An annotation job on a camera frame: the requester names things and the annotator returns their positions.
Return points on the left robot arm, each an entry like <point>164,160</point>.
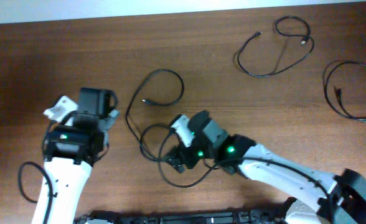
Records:
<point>76,140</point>

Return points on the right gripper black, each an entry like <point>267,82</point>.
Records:
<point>180,160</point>

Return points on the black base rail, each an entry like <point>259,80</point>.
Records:
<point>227,216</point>

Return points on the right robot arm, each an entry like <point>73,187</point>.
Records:
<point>315,196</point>

